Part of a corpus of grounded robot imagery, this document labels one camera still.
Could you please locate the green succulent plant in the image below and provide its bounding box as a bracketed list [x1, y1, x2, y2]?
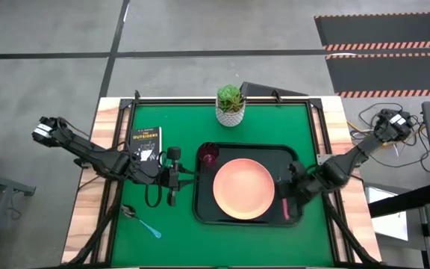
[216, 84, 246, 114]

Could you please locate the white patterned plant pot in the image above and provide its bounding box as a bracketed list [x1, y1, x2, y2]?
[215, 100, 246, 128]

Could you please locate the white paper sheet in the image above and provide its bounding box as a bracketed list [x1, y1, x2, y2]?
[364, 185, 410, 242]

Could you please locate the pink handled fork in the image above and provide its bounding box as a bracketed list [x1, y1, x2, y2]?
[281, 197, 291, 221]

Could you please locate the green table mat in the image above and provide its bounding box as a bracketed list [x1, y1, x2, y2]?
[110, 103, 335, 268]

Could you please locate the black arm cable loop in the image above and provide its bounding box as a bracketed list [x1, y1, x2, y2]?
[144, 182, 164, 209]

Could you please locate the black plastic tray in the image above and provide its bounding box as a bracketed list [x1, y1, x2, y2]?
[192, 141, 305, 228]

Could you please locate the black striped floor mat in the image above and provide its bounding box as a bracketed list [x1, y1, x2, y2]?
[325, 52, 430, 99]
[313, 11, 430, 52]

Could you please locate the orange round plate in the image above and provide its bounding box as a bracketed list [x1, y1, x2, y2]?
[212, 158, 276, 221]

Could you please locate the black cable bundle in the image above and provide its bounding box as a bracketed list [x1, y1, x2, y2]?
[346, 102, 430, 174]

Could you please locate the blue handled spoon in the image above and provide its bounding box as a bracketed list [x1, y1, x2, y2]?
[120, 203, 163, 240]

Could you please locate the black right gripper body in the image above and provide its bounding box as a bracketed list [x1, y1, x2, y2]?
[285, 161, 315, 200]

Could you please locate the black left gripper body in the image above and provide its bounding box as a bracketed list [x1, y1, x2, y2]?
[159, 146, 182, 207]

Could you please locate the black aluminium table frame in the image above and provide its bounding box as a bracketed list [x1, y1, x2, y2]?
[64, 89, 383, 268]

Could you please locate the black paperback book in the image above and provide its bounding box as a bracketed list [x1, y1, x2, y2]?
[129, 126, 163, 166]

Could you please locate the red faceted plastic cup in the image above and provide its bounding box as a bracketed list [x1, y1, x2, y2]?
[198, 141, 221, 167]

